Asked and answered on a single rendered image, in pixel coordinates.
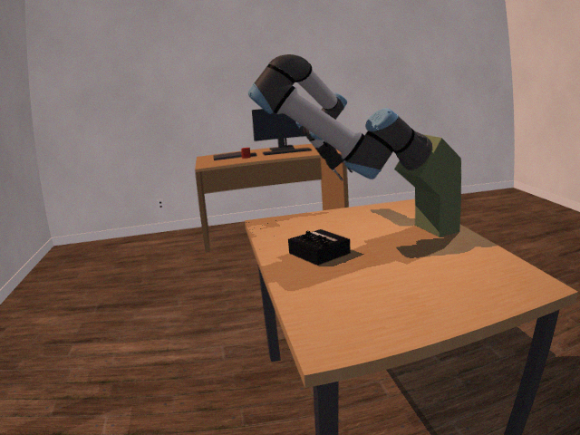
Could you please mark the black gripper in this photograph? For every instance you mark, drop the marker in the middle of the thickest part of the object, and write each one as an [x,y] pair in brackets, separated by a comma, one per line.
[331,161]

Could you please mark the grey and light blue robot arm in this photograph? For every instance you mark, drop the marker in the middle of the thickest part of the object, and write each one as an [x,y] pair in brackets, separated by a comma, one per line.
[365,154]

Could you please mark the black lighting desk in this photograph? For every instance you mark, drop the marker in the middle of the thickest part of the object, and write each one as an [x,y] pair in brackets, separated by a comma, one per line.
[313,246]

